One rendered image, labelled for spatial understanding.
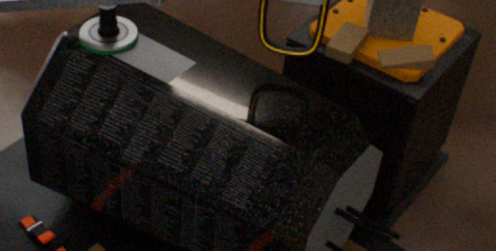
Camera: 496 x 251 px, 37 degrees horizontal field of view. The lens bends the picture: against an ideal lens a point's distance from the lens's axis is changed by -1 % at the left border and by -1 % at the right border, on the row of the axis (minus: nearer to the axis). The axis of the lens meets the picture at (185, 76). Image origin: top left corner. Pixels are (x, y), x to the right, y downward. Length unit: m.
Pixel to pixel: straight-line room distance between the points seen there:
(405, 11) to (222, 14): 1.73
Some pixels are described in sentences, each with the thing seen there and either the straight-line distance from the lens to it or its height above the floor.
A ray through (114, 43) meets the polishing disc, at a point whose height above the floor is 0.90.
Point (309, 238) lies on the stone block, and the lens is 2.43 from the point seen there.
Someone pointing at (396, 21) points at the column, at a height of 0.87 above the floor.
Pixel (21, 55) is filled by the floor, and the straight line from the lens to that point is 4.21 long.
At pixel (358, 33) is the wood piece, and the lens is 3.00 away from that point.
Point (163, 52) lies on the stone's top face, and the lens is 2.71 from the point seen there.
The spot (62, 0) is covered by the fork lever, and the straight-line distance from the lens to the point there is 2.70.
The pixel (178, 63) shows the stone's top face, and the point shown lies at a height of 0.87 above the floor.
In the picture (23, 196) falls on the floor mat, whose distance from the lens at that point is 3.40.
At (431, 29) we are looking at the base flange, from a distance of 3.21.
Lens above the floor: 2.49
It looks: 38 degrees down
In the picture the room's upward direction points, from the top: 2 degrees clockwise
